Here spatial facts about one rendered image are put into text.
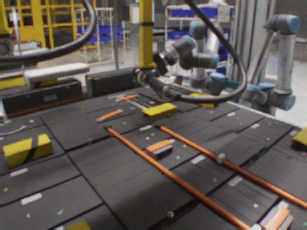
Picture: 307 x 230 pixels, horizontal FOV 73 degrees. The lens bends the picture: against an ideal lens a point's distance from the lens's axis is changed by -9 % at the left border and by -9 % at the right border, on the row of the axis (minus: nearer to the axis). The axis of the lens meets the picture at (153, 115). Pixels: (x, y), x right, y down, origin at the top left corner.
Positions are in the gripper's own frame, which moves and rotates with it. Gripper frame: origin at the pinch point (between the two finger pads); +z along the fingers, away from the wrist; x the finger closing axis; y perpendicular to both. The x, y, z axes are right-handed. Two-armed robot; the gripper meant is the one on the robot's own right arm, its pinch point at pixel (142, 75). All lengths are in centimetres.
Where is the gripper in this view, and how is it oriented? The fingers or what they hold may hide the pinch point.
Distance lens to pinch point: 120.2
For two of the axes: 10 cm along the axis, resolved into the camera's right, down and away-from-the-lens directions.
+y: -3.9, -3.7, 8.4
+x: -4.6, -7.1, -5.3
